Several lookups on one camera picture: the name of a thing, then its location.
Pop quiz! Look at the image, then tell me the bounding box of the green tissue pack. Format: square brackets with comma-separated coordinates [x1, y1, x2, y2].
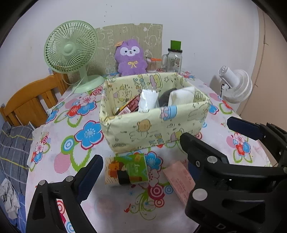
[105, 152, 149, 186]

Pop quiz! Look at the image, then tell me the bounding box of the white towel paper band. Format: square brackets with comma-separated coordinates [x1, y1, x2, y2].
[138, 89, 159, 113]

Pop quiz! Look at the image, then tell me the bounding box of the glass jar green lid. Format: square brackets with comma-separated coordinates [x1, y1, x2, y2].
[161, 40, 182, 74]

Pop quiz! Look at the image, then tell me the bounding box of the pink sachet packet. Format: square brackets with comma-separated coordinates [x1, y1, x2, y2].
[163, 161, 195, 206]

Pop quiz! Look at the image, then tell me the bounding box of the white fan power cable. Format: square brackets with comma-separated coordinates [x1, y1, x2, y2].
[52, 71, 87, 109]

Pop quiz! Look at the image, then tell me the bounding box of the green desk fan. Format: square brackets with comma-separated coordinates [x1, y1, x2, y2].
[44, 20, 105, 94]

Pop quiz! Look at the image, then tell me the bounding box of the grey plaid pillow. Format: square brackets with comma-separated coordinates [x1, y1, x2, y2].
[1, 122, 34, 195]

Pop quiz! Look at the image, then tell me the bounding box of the white floor fan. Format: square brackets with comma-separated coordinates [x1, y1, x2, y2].
[218, 66, 252, 104]

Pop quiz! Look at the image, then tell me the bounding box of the yellow cartoon tissue pack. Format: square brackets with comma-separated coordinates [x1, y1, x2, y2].
[115, 94, 140, 116]

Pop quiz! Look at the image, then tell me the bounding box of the beige wooden door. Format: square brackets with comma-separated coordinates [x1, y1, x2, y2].
[237, 9, 286, 130]

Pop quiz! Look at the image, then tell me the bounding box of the toothpick jar orange lid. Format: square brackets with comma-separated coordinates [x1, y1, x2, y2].
[146, 57, 161, 73]

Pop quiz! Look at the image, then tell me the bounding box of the green cartoon wall mat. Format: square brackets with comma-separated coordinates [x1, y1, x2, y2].
[87, 23, 163, 75]

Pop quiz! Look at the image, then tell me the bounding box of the purple plush toy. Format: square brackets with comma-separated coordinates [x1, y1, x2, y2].
[114, 39, 147, 76]

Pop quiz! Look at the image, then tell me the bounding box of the white crumpled cloth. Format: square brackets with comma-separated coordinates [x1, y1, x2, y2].
[1, 178, 20, 219]

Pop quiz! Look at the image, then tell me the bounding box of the floral tablecloth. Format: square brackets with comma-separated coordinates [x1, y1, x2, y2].
[26, 72, 271, 232]

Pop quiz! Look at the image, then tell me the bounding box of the grey drawstring pouch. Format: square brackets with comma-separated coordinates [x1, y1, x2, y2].
[159, 88, 176, 107]

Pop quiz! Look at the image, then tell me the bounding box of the yellow cartoon fabric box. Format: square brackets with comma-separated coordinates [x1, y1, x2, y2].
[99, 72, 211, 153]

